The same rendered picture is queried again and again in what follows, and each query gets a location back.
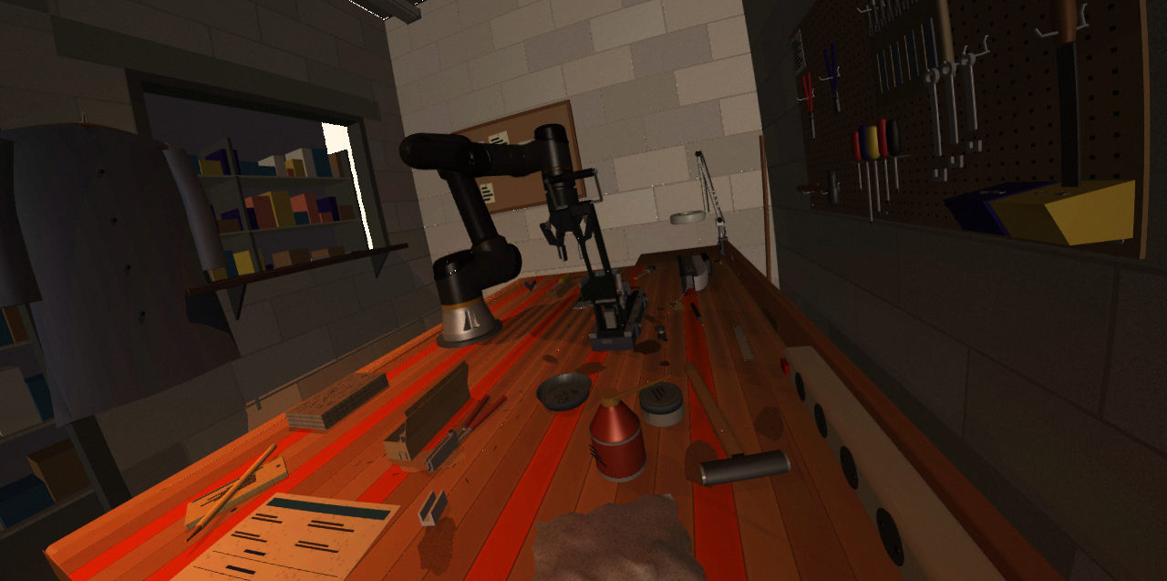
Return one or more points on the brown cloth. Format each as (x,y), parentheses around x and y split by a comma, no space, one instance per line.
(615,544)

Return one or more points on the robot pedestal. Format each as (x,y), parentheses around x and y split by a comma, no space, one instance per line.
(469,324)

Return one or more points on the brown tool pegboard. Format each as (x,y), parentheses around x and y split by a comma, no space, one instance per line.
(1003,107)

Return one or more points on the yellow box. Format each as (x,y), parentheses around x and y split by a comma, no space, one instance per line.
(1085,212)

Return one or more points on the flat wooden ruler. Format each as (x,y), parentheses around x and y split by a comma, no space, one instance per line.
(260,476)

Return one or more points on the white tape roll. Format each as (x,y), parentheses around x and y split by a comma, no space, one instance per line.
(686,217)

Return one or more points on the beige panel with round holes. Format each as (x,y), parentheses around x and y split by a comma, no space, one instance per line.
(875,481)

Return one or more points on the orange pencil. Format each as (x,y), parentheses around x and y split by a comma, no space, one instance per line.
(232,494)

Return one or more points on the dark shelf unit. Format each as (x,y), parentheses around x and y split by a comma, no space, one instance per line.
(46,462)

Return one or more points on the printed paper form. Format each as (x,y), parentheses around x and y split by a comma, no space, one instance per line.
(292,540)

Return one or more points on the grey round dish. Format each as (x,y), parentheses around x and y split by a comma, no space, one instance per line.
(563,393)

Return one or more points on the small grey device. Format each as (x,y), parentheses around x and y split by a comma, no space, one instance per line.
(697,271)

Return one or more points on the dark wooden wall shelf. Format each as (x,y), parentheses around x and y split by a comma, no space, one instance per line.
(301,269)

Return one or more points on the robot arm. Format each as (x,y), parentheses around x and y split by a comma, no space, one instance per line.
(474,198)

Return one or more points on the small steel ruler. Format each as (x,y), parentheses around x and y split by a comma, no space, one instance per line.
(744,343)

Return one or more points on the brown layered wooden block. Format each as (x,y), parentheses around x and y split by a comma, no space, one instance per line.
(337,400)

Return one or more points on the black desk stapler body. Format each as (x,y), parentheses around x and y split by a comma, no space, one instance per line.
(615,330)

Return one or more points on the cork notice board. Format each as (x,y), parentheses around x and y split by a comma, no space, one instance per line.
(520,189)

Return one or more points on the red oil can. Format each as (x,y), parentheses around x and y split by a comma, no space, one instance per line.
(617,444)

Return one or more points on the blue box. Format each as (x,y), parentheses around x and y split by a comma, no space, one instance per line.
(980,202)

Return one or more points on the small grey metal channel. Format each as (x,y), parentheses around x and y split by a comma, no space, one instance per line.
(433,508)

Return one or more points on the dark grey hanging apron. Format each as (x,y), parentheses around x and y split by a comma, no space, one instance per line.
(100,271)

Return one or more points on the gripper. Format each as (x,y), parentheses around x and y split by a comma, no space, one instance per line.
(561,196)

